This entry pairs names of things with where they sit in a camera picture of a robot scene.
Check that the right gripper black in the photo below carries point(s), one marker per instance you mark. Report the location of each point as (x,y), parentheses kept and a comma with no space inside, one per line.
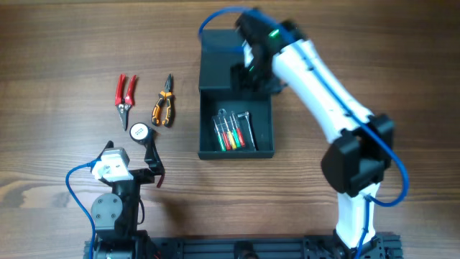
(249,77)

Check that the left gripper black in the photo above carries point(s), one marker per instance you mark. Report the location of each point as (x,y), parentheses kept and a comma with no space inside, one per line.
(138,173)

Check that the silver socket wrench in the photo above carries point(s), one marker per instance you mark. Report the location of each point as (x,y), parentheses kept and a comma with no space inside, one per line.
(246,115)

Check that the clear case of screwdrivers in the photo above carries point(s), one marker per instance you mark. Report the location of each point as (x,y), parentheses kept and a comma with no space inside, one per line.
(228,131)

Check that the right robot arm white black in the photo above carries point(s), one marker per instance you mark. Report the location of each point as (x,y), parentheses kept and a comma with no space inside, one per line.
(360,142)

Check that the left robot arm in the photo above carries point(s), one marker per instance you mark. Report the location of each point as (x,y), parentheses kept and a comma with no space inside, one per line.
(116,214)

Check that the round white black tape measure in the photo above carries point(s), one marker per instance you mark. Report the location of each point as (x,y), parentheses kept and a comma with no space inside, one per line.
(139,132)

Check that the black open box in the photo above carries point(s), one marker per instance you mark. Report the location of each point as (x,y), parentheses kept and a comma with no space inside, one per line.
(216,93)

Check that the orange black pliers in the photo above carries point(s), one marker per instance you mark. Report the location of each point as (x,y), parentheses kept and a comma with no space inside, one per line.
(166,98)

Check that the red handled snips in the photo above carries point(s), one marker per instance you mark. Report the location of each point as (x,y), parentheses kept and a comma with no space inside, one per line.
(124,103)

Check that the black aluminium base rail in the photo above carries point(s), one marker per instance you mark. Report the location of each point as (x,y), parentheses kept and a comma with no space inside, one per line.
(308,247)

